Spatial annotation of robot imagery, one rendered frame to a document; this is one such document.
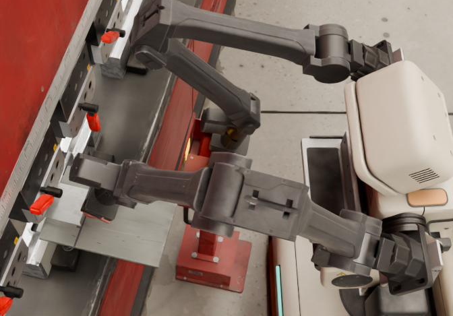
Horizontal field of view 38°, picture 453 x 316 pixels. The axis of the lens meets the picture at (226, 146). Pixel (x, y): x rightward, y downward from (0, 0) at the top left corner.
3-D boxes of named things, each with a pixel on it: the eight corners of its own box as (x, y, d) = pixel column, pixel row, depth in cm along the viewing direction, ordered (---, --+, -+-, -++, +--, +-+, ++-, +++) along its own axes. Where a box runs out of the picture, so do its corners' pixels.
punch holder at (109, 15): (104, 69, 150) (95, 21, 135) (68, 60, 150) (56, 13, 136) (124, 19, 157) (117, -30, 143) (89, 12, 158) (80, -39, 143)
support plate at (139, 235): (158, 268, 138) (158, 267, 138) (39, 239, 140) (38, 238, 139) (180, 193, 147) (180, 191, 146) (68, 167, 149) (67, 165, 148)
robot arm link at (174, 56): (148, 48, 128) (152, 3, 133) (127, 56, 131) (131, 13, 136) (265, 133, 160) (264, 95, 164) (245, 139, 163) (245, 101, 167)
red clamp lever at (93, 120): (100, 134, 144) (95, 110, 135) (82, 130, 144) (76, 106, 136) (103, 127, 145) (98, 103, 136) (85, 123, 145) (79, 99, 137)
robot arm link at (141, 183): (242, 240, 87) (263, 162, 88) (205, 230, 84) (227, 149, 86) (133, 212, 125) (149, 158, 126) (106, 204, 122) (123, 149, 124)
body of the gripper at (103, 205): (81, 210, 133) (94, 200, 127) (98, 167, 138) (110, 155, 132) (110, 222, 135) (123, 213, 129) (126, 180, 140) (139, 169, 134)
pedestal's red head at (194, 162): (233, 217, 181) (238, 189, 165) (176, 205, 182) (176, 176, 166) (247, 155, 191) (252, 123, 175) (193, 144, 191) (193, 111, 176)
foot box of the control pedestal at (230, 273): (242, 293, 238) (245, 283, 227) (174, 279, 239) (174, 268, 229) (252, 242, 248) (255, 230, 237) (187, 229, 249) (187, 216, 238)
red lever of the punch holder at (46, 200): (43, 209, 117) (63, 187, 126) (21, 203, 117) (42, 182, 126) (42, 217, 117) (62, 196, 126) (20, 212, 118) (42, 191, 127)
